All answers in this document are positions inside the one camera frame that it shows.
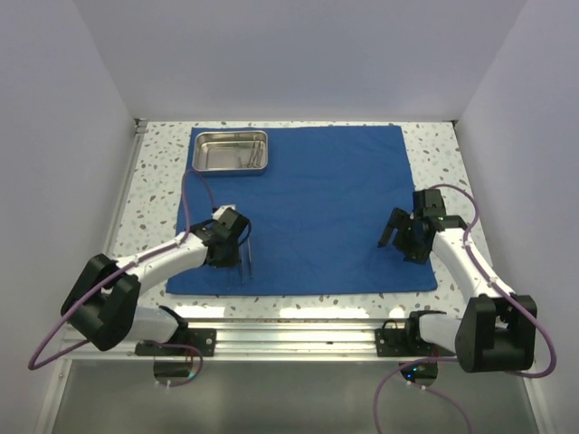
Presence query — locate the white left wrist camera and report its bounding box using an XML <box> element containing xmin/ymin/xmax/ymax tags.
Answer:
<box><xmin>212</xmin><ymin>204</ymin><xmax>236</xmax><ymax>220</ymax></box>

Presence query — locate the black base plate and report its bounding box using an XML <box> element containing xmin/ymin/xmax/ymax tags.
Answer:
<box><xmin>375</xmin><ymin>319</ymin><xmax>454</xmax><ymax>358</ymax></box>
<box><xmin>135</xmin><ymin>328</ymin><xmax>217</xmax><ymax>357</ymax></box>

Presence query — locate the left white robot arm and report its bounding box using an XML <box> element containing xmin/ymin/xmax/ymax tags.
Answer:
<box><xmin>61</xmin><ymin>205</ymin><xmax>252</xmax><ymax>355</ymax></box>

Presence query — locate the stainless steel instrument tray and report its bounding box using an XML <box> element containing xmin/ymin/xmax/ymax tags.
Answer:
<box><xmin>191</xmin><ymin>130</ymin><xmax>269</xmax><ymax>176</ymax></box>

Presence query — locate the blue surgical drape cloth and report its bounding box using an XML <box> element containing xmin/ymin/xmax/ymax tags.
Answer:
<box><xmin>166</xmin><ymin>126</ymin><xmax>437</xmax><ymax>297</ymax></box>

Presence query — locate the aluminium front rail frame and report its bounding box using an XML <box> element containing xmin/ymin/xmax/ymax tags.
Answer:
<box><xmin>58</xmin><ymin>316</ymin><xmax>537</xmax><ymax>363</ymax></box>

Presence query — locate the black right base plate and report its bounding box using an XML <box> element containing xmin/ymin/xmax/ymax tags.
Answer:
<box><xmin>375</xmin><ymin>319</ymin><xmax>454</xmax><ymax>358</ymax></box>

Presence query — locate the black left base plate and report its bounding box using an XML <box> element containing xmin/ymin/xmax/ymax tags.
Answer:
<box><xmin>135</xmin><ymin>328</ymin><xmax>217</xmax><ymax>357</ymax></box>

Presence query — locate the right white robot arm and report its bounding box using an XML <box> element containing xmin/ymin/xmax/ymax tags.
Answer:
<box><xmin>375</xmin><ymin>188</ymin><xmax>537</xmax><ymax>373</ymax></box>

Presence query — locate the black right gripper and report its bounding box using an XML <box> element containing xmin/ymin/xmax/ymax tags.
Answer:
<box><xmin>378</xmin><ymin>207</ymin><xmax>430</xmax><ymax>265</ymax></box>

